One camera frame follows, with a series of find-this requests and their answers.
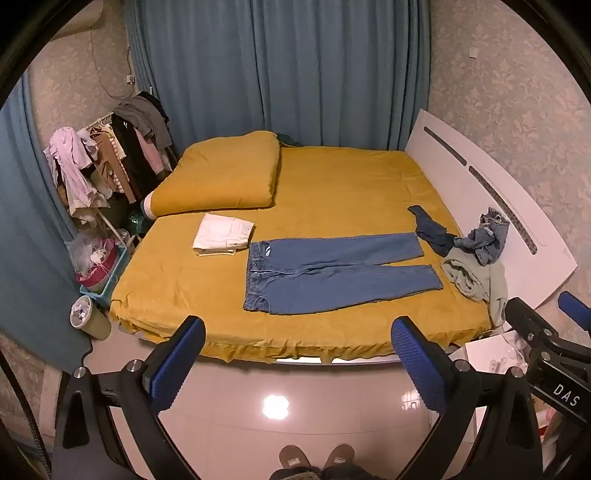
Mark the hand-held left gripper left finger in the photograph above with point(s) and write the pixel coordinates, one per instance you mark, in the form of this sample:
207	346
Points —
178	364

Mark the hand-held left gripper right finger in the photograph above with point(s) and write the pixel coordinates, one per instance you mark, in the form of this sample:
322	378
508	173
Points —
415	369

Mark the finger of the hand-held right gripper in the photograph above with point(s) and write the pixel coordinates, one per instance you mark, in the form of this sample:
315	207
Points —
572	305
524	318

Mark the blue jeans pants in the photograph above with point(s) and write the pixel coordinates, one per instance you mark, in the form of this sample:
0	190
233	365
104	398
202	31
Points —
323	277

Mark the folded white pants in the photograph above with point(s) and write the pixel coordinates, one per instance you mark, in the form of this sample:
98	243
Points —
221	233

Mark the white box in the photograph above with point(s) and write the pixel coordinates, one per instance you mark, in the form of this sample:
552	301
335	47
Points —
485	353

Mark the light green sweatshirt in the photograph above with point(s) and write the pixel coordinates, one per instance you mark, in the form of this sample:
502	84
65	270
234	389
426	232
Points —
466	277

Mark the bed with yellow sheet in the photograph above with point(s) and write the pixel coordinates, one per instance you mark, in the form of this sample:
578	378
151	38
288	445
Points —
184	277

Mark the distressed denim garment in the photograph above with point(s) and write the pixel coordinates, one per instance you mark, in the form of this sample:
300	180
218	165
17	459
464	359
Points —
489	235

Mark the white headboard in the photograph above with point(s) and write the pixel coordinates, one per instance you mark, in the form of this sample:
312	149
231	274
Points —
531	221

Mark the small trash can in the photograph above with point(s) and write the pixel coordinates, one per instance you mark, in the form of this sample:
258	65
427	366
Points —
87	316

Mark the blue plastic basket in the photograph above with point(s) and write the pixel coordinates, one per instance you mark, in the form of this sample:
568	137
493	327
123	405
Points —
104	281

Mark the grey slipper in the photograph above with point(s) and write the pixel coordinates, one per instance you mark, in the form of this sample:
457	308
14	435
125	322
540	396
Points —
294	457
339	454

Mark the dark blue garment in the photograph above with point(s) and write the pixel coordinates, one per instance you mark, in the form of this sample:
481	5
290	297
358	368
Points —
431	230

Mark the folded yellow duvet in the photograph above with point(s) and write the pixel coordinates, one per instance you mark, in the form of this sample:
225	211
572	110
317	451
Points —
221	170

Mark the blue side curtain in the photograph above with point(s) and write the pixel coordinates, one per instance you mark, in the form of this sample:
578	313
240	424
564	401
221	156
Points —
23	230

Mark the clothes rack with garments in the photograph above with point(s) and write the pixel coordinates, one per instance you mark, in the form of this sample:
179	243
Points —
115	152

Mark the blue window curtain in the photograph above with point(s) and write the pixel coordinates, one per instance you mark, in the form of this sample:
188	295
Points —
277	69

